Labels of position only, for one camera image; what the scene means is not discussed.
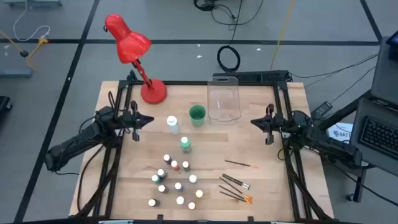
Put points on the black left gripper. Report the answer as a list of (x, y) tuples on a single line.
[(134, 121)]

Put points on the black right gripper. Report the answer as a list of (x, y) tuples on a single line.
[(270, 124)]

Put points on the large white paint bottle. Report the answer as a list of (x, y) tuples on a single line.
[(173, 124)]

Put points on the clear plastic bin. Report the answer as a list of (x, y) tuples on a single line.
[(224, 99)]

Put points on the small dark purple paint bottle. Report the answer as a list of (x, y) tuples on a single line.
[(167, 158)]

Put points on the thin black paintbrush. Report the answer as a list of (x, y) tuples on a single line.
[(237, 163)]

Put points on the large green paint bottle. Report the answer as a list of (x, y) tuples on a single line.
[(185, 145)]

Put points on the small red-orange paint bottle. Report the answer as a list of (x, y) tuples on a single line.
[(174, 164)]

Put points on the small dark green paint bottle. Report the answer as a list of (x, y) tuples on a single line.
[(185, 165)]

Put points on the small yellow paint bottle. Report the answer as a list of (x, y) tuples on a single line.
[(199, 193)]

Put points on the small orange paint bottle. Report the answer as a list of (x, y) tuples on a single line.
[(191, 205)]

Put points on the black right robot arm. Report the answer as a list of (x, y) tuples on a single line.
[(326, 143)]

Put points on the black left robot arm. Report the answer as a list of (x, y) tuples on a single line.
[(77, 140)]

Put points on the small violet paint bottle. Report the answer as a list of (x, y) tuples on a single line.
[(178, 186)]

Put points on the black power strip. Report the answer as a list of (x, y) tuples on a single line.
[(264, 76)]

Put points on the green plastic cup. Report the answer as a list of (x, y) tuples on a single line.
[(197, 115)]

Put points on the black power adapter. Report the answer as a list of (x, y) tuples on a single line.
[(321, 109)]

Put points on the red desk lamp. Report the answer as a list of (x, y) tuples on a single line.
[(130, 46)]

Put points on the white cardboard box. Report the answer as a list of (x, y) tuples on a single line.
[(340, 133)]

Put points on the grey laptop black keyboard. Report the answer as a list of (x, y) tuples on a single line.
[(377, 137)]

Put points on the grey monitor back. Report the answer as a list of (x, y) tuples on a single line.
[(384, 77)]

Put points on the grey table foot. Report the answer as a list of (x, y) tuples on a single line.
[(32, 3), (15, 73)]

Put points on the black round floor plug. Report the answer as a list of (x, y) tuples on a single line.
[(24, 53)]

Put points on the black caster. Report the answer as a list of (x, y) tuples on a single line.
[(3, 104)]

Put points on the black device blue screen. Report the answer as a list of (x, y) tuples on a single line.
[(394, 43)]

